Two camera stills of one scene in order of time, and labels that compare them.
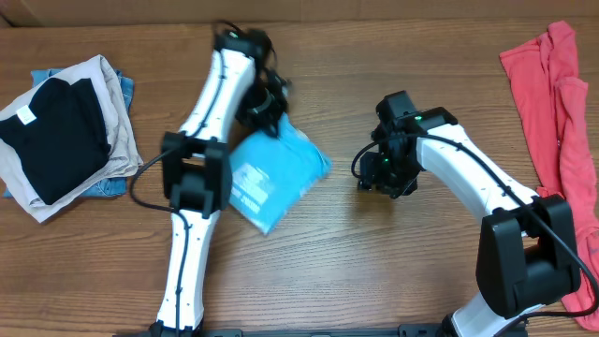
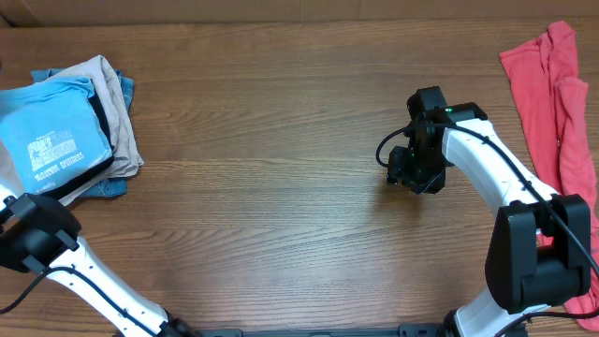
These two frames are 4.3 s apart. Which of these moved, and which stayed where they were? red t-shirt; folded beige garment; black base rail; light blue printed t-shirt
Moved: light blue printed t-shirt
Stayed: folded beige garment; red t-shirt; black base rail
